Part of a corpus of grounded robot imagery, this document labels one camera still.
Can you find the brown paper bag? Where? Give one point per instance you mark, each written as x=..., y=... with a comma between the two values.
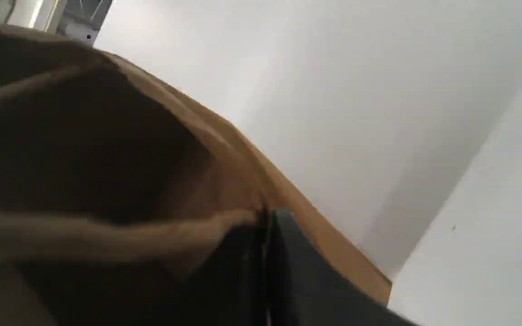
x=115, y=188

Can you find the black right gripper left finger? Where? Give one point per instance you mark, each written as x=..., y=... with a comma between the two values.
x=229, y=287

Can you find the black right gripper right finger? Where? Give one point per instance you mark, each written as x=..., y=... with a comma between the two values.
x=304, y=289

